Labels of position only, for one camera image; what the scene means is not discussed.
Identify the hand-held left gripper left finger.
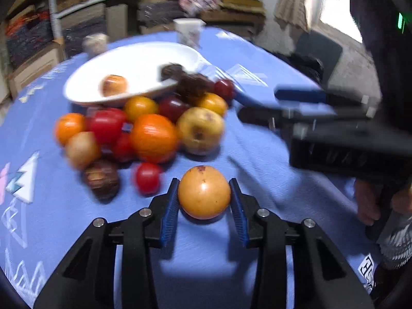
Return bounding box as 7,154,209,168
33,178,181,309

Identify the dark wrinkled passion fruit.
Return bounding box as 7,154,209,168
158,63,187,82
175,73,214,104
83,159,121,200

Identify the dark red plum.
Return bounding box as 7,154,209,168
213,79,236,102
158,96,190,123

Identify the pink flower bundle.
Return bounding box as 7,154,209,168
179,0,222,13

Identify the small orange mandarin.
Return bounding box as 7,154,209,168
54,113,87,147

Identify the white oval plate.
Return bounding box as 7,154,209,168
63,42,207,107

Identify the white paper cup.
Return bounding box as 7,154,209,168
173,18,205,49

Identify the red tomato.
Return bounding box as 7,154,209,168
88,109,127,145
111,133,137,163
133,162,163,195

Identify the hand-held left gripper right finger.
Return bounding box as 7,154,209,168
228,178,375,309

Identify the yellow tomato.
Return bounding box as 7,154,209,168
124,96,159,122

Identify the person's right hand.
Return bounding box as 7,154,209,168
354,178,412,226

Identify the blue printed tablecloth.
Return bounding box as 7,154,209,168
0,27,400,309

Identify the person's right forearm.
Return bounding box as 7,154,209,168
376,212,412,271

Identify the cardboard box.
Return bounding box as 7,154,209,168
8,43,65,97

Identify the tan round pear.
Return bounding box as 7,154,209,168
65,131,101,170
99,75,128,98

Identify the yellow apple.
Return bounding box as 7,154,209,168
176,107,225,156

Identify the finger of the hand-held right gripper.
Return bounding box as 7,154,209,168
237,106,290,127
274,86,364,105

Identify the yellow-orange persimmon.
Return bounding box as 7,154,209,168
178,165,231,220

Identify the small yellow-orange mandarin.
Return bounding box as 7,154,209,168
196,92,228,116

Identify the beige woven cloth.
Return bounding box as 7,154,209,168
273,0,310,33

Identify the large orange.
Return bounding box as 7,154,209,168
130,114,179,164

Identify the white pipe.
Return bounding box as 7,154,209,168
48,0,64,41

